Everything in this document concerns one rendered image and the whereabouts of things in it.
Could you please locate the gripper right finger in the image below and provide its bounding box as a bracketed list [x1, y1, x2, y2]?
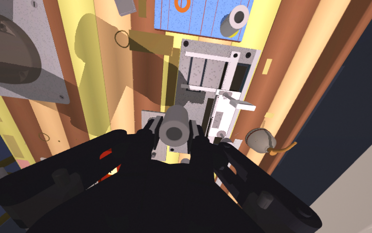
[188, 118, 323, 233]

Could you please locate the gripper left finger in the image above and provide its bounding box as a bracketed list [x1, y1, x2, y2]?
[0, 116, 163, 225]

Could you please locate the grey bush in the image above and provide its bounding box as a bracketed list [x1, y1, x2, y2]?
[158, 104, 190, 148]

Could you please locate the grey thumb roller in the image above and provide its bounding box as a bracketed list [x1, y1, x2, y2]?
[216, 131, 231, 143]

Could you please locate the white lock lever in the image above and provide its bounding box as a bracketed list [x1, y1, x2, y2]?
[219, 91, 257, 112]

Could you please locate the white caliper slide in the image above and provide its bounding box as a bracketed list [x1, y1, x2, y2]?
[181, 83, 242, 139]

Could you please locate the small grey tray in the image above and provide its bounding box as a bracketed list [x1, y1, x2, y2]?
[141, 109, 170, 161]

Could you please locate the white caliper beam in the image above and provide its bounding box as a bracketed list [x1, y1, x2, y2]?
[184, 51, 242, 91]

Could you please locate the white bush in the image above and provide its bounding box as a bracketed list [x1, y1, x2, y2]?
[220, 4, 250, 39]

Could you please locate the blue tray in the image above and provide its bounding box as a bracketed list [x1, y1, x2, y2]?
[153, 0, 254, 42]

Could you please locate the red box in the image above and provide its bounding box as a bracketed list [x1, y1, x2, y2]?
[99, 148, 122, 183]

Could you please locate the grey mounting plate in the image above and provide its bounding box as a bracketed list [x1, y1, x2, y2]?
[0, 0, 71, 105]

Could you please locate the brown paper card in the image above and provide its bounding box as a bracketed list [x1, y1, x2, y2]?
[129, 29, 174, 57]

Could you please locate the grey card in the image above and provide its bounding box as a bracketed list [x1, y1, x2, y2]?
[113, 0, 137, 17]

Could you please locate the grey ball with orange cord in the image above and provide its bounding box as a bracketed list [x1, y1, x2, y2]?
[244, 127, 298, 156]

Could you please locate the grey caliper base plate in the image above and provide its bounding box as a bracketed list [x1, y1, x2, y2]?
[173, 39, 262, 154]

